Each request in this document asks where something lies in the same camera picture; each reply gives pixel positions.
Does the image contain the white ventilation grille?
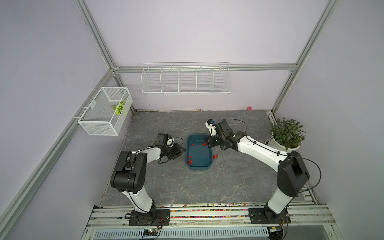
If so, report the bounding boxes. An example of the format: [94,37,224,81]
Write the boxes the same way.
[92,227,269,240]

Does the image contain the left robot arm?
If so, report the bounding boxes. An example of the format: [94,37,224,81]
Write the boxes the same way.
[110,133,186,219]

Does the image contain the aluminium rail base frame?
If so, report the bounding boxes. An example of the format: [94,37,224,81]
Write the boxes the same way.
[86,203,336,229]

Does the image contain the green item in basket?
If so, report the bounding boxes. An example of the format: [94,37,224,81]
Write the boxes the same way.
[112,101,126,116]

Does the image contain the large potted green plant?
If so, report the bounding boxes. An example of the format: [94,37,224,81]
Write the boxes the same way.
[266,118,306,153]

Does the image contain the white mesh basket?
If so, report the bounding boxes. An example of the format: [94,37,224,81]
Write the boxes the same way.
[78,87,133,136]

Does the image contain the white wire wall shelf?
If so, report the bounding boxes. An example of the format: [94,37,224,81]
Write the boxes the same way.
[141,62,232,95]

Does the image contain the teal plastic storage box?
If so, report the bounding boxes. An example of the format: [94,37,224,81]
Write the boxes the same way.
[186,134,213,171]

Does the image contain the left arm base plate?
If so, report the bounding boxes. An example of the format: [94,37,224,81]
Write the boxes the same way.
[129,209,171,227]

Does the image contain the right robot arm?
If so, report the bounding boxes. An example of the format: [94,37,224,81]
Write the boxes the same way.
[205,119,310,222]

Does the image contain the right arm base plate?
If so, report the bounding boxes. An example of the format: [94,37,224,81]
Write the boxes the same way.
[248,208,292,225]

